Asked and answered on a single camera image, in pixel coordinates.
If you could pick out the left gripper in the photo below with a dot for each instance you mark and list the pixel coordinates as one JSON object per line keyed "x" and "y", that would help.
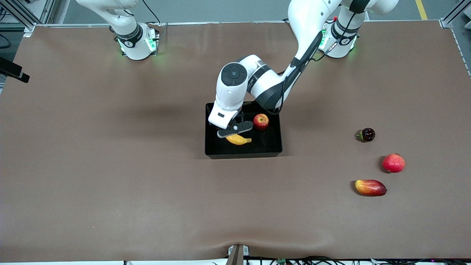
{"x": 238, "y": 119}

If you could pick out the yellow banana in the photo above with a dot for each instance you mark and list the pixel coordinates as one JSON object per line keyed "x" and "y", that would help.
{"x": 239, "y": 140}

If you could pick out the red yellow apple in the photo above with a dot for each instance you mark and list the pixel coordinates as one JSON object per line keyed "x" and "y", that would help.
{"x": 261, "y": 122}

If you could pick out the black plastic box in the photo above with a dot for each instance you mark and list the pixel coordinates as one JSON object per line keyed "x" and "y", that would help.
{"x": 265, "y": 145}

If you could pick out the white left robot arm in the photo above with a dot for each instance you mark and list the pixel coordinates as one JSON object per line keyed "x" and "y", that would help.
{"x": 309, "y": 18}

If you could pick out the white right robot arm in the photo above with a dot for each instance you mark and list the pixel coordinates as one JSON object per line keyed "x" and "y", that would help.
{"x": 134, "y": 44}

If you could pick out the brown table mat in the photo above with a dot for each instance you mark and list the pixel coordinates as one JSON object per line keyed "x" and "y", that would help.
{"x": 235, "y": 206}

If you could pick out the dark purple mangosteen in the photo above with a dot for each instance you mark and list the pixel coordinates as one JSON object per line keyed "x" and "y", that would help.
{"x": 368, "y": 134}

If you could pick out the red yellow mango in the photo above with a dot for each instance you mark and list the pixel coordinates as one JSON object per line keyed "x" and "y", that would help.
{"x": 369, "y": 187}

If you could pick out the red pomegranate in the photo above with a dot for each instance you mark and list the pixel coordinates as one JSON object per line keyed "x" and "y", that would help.
{"x": 393, "y": 163}

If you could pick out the aluminium frame profile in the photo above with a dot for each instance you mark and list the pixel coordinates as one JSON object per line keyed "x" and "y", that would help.
{"x": 454, "y": 16}
{"x": 40, "y": 11}

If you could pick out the metal bracket post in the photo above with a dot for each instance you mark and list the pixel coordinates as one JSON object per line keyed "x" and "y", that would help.
{"x": 237, "y": 255}

